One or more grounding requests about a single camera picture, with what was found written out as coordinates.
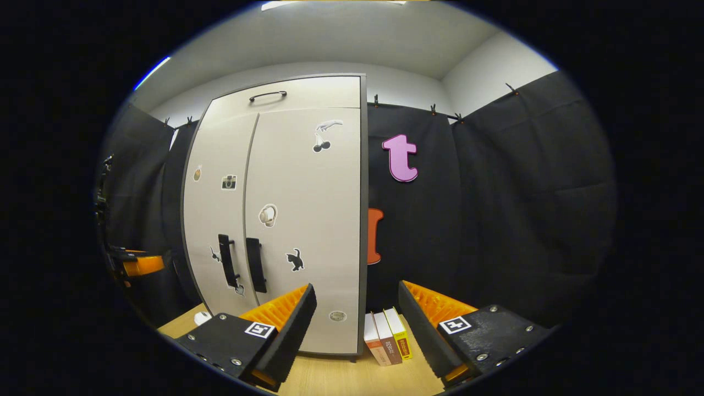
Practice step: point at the brown book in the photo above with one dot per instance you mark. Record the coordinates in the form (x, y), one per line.
(388, 341)

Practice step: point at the white book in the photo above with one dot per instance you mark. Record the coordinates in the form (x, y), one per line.
(374, 344)

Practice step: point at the white phone-sticker cabinet door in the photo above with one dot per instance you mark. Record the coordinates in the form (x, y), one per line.
(214, 220)

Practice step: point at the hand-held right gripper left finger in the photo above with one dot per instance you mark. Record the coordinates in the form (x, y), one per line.
(286, 341)

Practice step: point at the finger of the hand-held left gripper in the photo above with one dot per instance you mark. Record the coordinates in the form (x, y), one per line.
(143, 265)

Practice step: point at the white cabinet drawer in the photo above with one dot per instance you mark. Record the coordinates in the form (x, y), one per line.
(319, 93)

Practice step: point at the ceiling light panel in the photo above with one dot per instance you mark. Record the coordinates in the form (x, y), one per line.
(153, 71)
(275, 5)

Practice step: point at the black backdrop cloth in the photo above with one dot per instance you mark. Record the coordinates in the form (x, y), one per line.
(522, 209)

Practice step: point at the white headphones-sticker cabinet door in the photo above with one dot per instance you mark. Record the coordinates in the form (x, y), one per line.
(319, 192)

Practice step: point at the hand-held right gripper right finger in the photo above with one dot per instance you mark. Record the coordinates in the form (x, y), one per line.
(426, 335)

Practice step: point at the white shoe cabinet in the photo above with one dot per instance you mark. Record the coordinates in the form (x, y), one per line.
(364, 165)

